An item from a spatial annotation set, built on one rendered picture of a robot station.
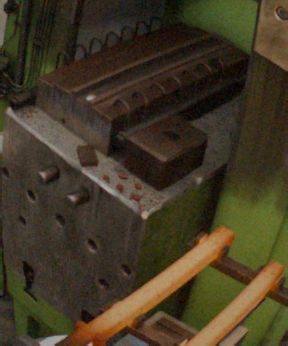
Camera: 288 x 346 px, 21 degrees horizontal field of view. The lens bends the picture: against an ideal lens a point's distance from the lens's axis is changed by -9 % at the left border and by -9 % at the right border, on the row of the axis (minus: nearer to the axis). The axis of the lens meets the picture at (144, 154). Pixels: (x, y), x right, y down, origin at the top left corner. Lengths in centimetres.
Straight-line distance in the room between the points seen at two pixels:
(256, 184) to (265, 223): 8
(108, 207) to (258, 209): 27
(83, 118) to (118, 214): 19
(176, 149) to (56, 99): 25
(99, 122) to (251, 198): 30
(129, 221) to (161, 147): 13
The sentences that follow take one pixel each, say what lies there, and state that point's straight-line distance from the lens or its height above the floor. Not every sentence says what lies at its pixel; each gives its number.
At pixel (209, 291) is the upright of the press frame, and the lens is 164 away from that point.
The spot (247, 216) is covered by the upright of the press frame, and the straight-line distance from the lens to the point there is 147.
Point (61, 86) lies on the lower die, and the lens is 147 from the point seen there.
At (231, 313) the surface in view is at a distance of 111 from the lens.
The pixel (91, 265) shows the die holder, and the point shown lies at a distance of 152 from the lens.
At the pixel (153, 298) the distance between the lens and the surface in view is 110.
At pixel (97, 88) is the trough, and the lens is 148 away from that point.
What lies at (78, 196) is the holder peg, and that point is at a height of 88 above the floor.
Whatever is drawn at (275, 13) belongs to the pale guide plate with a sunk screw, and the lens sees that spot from 124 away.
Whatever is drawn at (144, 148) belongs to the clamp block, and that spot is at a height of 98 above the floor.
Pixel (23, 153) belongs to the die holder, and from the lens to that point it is 153.
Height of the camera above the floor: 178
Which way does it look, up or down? 36 degrees down
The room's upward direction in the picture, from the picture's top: 10 degrees clockwise
